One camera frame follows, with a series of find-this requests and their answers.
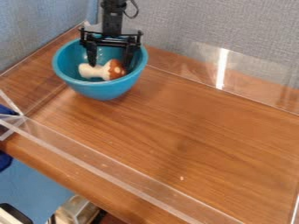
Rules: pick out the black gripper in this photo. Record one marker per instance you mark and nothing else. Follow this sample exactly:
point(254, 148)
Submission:
point(94, 38)

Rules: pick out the brown toy mushroom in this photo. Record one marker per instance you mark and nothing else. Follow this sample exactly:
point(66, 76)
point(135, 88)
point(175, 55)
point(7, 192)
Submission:
point(108, 72)

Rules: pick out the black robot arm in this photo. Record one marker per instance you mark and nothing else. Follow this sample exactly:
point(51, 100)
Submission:
point(108, 33)

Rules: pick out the blue plastic bowl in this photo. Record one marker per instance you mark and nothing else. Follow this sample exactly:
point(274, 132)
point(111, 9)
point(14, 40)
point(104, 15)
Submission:
point(68, 58)

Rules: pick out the black object bottom left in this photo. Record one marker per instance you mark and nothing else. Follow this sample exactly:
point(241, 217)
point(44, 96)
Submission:
point(12, 216)

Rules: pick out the clear acrylic barrier frame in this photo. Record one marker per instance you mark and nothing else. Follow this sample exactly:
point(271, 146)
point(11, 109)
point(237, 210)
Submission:
point(195, 148)

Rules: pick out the metal bracket under table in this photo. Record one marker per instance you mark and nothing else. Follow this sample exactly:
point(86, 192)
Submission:
point(75, 211)

